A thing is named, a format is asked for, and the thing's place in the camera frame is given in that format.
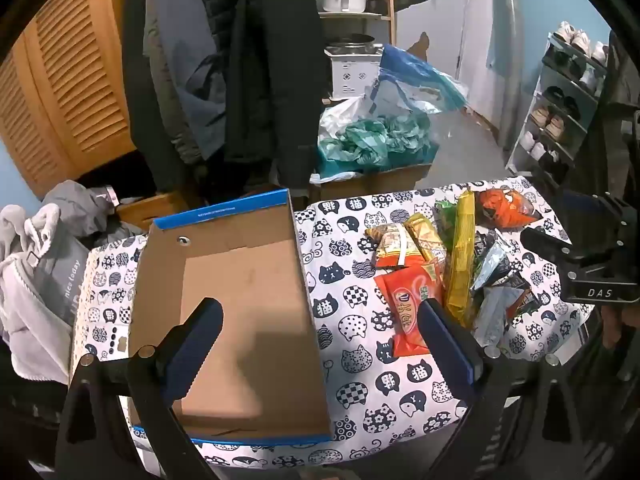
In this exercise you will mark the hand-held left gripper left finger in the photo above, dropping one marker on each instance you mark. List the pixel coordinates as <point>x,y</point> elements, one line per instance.
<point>199,342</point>

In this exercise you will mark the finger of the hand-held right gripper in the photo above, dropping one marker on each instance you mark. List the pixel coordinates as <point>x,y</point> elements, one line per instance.
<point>545,244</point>
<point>580,205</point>

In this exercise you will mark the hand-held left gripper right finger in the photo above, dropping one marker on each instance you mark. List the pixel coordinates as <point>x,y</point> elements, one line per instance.
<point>445,342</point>

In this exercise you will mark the orange chip bag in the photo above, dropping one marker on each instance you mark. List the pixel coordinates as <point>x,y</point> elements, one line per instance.
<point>505,207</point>

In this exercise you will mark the red-orange snack packet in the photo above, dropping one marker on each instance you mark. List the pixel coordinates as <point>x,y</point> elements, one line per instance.
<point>405,305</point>

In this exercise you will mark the silver snack packet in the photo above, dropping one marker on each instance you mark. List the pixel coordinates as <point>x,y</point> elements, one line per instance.
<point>492,315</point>

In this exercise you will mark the blue-grey foil snack packet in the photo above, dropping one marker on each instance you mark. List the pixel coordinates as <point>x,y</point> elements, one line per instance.
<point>492,262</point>

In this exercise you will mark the cardboard box with blue rim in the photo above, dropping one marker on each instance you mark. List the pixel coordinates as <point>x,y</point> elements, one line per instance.
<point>250,285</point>

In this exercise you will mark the long yellow snack packet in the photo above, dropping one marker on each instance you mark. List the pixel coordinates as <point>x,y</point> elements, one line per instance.
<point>462,260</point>

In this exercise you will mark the green snack packet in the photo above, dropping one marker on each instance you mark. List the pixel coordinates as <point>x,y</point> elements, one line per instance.
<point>446,220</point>

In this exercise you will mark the group of shoes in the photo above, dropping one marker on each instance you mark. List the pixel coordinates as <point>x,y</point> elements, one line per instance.
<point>550,125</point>

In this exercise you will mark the cat print tablecloth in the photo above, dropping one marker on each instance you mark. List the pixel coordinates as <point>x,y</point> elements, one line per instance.
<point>350,340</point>

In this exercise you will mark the grey shoe rack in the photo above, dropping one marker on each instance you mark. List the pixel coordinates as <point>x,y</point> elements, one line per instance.
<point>530,115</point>

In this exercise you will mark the grey printed tote bag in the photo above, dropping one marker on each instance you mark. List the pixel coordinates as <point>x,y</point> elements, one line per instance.
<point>65,280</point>

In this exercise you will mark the brown cardboard carton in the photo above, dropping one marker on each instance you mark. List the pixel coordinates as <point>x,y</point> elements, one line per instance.
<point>380,182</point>

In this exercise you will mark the grey hoodie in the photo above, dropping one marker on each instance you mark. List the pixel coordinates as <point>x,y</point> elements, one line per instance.
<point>80,205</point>

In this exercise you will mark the pile of teal plastic bags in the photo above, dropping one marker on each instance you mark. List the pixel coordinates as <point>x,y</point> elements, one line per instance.
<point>380,140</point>

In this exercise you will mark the dark olive coat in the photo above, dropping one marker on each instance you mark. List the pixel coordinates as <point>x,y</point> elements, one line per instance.
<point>145,125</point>

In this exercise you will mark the white plastic bag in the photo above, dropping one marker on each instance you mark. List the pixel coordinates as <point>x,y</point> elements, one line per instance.
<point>340,117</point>

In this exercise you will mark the white patterned box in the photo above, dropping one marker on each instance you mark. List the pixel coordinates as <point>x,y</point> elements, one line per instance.
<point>352,72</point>

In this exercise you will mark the long black coat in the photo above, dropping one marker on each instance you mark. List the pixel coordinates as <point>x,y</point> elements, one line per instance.
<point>280,85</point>

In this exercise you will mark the wooden shelf rack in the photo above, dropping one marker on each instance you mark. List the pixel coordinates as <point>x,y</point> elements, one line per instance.
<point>385,15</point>

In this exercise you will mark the dark metal pan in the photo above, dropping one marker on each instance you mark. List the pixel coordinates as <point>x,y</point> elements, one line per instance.
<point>352,42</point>

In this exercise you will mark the wooden louvered cabinet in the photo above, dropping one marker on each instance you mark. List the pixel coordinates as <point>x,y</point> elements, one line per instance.
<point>65,85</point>

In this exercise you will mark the grey-blue jacket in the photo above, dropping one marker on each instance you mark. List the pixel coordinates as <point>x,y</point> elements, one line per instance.
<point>175,35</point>

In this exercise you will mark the white cooking pot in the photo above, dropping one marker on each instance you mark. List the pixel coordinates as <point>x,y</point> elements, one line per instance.
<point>345,0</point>

